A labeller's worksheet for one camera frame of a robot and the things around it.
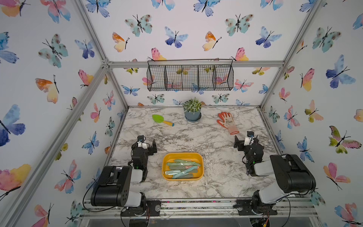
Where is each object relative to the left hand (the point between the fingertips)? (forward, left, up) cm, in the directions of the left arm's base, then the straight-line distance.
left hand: (147, 139), depth 90 cm
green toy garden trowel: (+25, -4, -10) cm, 27 cm away
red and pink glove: (+18, -57, -8) cm, 60 cm away
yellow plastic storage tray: (-15, -22, -7) cm, 28 cm away
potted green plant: (+21, -30, +4) cm, 37 cm away
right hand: (+1, -63, +1) cm, 63 cm away
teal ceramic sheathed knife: (-20, -20, -8) cm, 29 cm away
